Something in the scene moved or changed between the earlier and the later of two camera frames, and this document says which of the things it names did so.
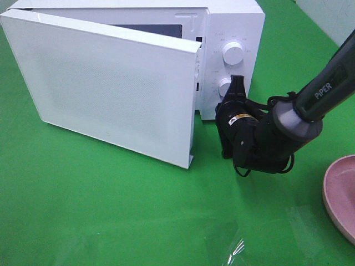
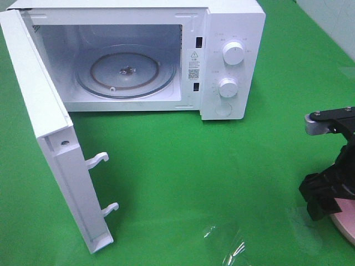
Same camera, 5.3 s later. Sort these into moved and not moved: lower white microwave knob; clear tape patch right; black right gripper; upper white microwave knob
Moved: black right gripper
Not moved: upper white microwave knob; clear tape patch right; lower white microwave knob
